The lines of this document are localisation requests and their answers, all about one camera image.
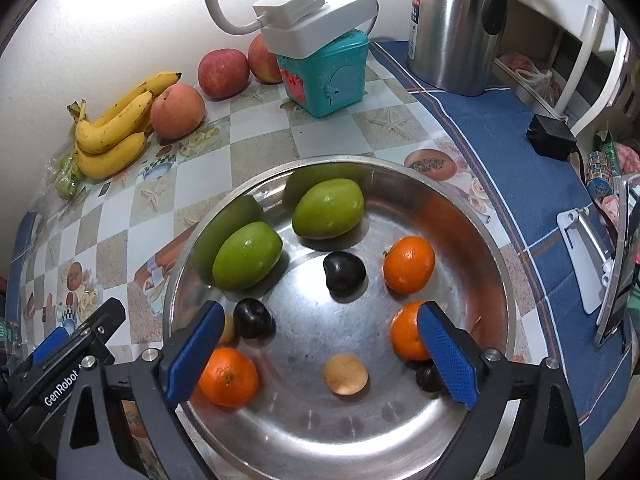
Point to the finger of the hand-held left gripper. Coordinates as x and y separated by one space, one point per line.
50 342
100 322

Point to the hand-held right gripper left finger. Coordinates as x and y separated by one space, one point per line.
195 350

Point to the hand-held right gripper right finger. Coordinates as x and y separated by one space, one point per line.
447 360

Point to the round dark plum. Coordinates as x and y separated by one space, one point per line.
430 379
252 317

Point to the brown round fruit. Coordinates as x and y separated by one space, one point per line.
345 375
227 330

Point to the orange mandarin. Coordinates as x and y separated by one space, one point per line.
227 377
409 265
406 332

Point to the green mango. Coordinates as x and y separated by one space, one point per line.
327 208
246 255

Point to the stainless steel basin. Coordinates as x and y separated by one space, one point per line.
310 420

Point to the heart-shaped dark plum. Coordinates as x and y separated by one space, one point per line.
344 272

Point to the yellow banana bunch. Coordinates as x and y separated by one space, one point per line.
115 160

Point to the white metal stand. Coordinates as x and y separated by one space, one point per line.
585 260

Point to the red apple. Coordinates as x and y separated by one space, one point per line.
223 72
177 110
262 60

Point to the checkered printed tablecloth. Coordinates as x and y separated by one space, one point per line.
500 125

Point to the black power adapter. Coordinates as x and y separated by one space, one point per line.
550 135

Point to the colourful printed carton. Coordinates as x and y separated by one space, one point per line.
602 165

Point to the plastic bag with red contents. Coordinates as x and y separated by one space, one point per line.
537 82

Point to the teal plastic box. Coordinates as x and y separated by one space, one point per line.
325 85

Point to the stainless steel kettle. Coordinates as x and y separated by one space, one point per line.
450 25

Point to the white power strip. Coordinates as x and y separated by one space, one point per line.
310 25

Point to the white shelf rack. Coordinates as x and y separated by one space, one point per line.
590 40

